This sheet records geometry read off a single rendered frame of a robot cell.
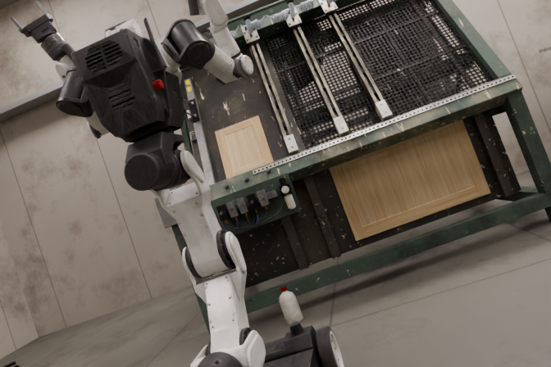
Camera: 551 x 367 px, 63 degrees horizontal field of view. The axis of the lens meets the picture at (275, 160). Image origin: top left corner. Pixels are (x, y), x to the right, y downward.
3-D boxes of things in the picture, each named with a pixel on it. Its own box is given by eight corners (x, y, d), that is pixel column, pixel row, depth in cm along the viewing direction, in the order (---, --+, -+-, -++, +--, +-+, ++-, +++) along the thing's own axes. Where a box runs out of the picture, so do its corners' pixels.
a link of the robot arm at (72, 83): (95, 119, 163) (78, 97, 151) (71, 119, 164) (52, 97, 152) (102, 92, 168) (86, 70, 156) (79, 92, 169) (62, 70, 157)
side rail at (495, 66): (495, 89, 276) (498, 78, 267) (416, -14, 337) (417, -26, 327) (507, 84, 276) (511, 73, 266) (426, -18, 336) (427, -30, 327)
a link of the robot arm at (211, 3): (215, -10, 161) (232, 24, 167) (206, -7, 169) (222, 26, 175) (201, -2, 159) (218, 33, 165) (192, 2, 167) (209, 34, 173)
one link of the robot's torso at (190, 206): (239, 273, 157) (180, 156, 144) (194, 288, 160) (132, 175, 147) (243, 251, 172) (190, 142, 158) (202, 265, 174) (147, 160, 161)
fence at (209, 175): (209, 189, 280) (207, 187, 277) (185, 83, 333) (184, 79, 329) (216, 187, 280) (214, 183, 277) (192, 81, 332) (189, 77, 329)
